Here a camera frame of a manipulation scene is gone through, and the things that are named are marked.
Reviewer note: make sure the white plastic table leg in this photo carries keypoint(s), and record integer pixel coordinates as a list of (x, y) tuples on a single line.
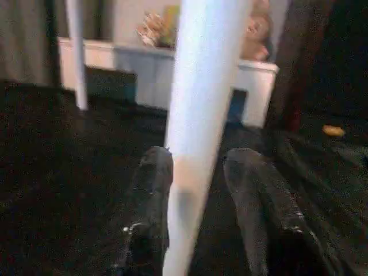
[(77, 57), (207, 86)]

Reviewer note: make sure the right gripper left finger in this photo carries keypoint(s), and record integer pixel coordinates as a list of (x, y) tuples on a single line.
[(149, 215)]

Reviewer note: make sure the white cabinet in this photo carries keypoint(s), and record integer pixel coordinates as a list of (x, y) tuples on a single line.
[(138, 72)]

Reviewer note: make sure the grey curtain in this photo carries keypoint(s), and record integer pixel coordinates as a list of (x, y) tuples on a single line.
[(26, 37)]

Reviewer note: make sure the brown teddy bear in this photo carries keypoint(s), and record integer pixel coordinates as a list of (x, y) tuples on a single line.
[(149, 28)]

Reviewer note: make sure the green yellow card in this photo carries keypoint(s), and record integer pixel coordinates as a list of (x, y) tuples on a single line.
[(171, 26)]

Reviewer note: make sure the small yellow tag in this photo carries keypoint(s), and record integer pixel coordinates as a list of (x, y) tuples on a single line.
[(333, 130)]

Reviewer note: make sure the tan plush toy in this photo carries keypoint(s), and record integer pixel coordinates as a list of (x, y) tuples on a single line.
[(258, 31)]

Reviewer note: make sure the dark red curtain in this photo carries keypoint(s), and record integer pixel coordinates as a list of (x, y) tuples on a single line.
[(296, 72)]

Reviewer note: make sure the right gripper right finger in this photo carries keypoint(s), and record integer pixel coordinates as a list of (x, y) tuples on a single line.
[(273, 230)]

